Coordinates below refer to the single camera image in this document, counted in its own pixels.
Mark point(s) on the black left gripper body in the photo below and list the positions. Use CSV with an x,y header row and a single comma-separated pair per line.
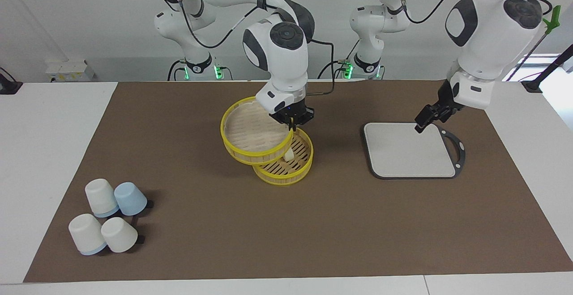
x,y
443,102

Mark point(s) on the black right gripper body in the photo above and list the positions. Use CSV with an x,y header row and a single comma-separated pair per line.
x,y
297,112

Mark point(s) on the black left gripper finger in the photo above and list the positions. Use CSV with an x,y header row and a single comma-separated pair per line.
x,y
421,125
444,117

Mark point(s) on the white steamed bun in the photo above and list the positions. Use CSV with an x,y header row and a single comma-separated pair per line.
x,y
289,154

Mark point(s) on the yellow rimmed bamboo steamer tier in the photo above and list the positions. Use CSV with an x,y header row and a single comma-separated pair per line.
x,y
286,178
262,157

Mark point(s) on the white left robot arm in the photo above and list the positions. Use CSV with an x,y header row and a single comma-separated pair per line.
x,y
488,31

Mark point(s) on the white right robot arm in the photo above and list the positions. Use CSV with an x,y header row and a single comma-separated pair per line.
x,y
282,57

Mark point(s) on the white perforated steamer liner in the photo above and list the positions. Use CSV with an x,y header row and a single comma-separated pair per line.
x,y
250,127

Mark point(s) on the white cutting board grey rim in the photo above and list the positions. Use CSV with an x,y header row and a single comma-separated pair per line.
x,y
403,151

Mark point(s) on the thin metal rod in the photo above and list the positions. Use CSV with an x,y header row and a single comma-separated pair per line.
x,y
528,55

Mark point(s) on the black stand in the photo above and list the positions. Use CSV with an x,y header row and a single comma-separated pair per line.
x,y
550,69

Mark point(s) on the brown table mat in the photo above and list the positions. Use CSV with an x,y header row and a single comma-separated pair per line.
x,y
224,241

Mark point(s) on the green plastic clamp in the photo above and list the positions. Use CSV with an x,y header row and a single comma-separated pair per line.
x,y
553,19

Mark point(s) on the light blue plastic cup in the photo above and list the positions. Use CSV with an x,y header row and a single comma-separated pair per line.
x,y
130,198

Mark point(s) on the white plastic cup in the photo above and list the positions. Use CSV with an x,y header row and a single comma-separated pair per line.
x,y
118,236
87,234
101,196

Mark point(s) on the white power strip box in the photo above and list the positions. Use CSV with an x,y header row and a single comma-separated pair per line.
x,y
69,70

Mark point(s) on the black table clamp mount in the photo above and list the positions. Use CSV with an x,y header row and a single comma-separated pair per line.
x,y
6,84

